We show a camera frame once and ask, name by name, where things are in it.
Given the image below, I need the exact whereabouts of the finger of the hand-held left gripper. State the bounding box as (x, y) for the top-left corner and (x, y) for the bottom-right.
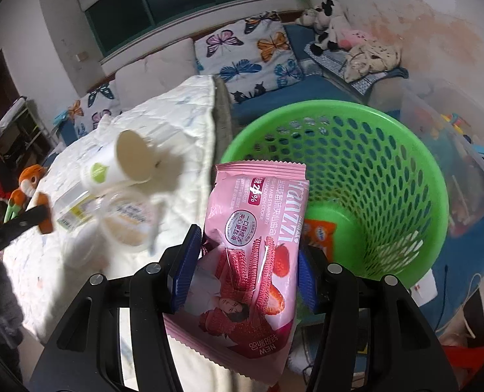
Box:
(0, 205), (51, 254)

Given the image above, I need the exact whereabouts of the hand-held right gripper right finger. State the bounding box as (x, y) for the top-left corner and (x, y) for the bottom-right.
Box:
(297, 247), (459, 392)

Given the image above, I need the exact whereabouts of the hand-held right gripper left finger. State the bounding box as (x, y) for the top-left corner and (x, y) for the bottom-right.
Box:
(30, 224), (204, 392)

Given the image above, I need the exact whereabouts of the pink cookie packet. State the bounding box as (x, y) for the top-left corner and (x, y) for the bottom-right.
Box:
(162, 160), (310, 370)

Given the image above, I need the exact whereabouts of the green plastic basket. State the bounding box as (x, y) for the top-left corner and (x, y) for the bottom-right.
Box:
(218, 100), (449, 292)

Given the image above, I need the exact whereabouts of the orange plush toy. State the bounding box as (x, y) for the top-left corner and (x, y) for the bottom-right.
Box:
(5, 164), (55, 235)

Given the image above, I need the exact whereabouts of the orange snack packet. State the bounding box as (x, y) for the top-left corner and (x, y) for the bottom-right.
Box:
(307, 218), (337, 260)

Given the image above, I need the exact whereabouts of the clear wrapper with yellow label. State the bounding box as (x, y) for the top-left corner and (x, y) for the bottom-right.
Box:
(54, 190), (100, 231)

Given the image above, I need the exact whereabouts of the white round lid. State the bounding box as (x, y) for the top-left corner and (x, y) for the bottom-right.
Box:
(64, 229), (104, 268)

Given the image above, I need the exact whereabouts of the round clear plastic tub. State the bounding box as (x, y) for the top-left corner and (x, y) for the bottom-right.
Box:
(99, 194), (161, 254)

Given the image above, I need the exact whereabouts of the metal shelf rack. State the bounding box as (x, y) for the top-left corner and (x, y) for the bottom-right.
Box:
(0, 98), (59, 160)

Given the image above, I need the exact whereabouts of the white paper cup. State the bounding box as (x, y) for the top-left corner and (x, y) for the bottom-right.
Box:
(80, 129), (161, 194)

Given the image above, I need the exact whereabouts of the white paper card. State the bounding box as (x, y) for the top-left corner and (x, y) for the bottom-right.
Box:
(409, 269), (437, 307)

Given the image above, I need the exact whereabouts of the small butterfly print pillow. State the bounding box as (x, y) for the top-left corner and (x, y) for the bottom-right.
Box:
(54, 82), (124, 139)

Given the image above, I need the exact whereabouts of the white quilted blanket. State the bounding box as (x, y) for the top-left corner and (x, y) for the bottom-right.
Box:
(1, 75), (226, 392)

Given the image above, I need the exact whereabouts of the blue sofa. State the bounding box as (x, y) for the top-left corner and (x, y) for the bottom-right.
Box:
(226, 22), (410, 131)

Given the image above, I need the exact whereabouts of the white sofa cushion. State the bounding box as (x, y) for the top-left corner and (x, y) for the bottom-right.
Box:
(115, 38), (199, 112)

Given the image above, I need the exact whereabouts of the clear plastic storage box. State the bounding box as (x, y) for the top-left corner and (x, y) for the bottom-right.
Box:
(401, 79), (484, 237)

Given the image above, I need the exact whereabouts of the cow plush toy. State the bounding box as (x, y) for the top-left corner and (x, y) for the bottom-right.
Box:
(305, 43), (410, 94)

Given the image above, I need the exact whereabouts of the large butterfly print pillow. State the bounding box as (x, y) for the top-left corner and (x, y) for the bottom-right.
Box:
(195, 10), (305, 105)

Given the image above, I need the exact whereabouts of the beige spotted cloth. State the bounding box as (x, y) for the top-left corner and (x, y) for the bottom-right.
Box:
(344, 39), (403, 84)

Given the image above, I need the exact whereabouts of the pink plush toy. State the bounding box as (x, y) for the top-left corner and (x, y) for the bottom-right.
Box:
(337, 28), (373, 50)

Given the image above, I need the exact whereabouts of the black and white cow plush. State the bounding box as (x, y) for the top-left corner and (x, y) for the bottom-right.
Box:
(295, 0), (351, 56)

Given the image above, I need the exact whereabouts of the dark window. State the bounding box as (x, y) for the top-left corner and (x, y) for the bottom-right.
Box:
(83, 0), (304, 56)

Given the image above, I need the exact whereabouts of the black cable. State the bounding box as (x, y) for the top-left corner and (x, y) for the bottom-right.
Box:
(438, 265), (450, 327)

